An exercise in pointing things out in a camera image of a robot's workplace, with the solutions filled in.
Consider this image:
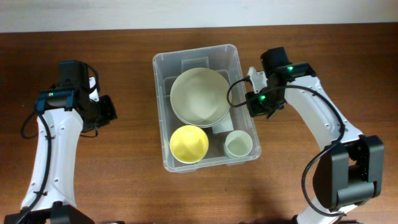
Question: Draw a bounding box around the white label inside bin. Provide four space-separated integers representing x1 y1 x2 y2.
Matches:
211 113 234 134

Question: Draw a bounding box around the cream cup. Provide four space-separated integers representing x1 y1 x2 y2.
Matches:
224 130 253 157

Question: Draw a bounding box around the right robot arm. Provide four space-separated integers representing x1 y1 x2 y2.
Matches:
246 62 384 223

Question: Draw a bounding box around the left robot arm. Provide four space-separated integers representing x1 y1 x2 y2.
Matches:
4 88 117 223

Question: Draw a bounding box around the yellow small bowl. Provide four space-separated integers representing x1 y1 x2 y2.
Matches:
170 125 209 164

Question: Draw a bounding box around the cream bowl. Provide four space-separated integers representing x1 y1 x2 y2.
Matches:
170 68 231 128

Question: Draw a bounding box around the clear plastic storage bin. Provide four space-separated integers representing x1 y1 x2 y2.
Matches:
153 44 262 173

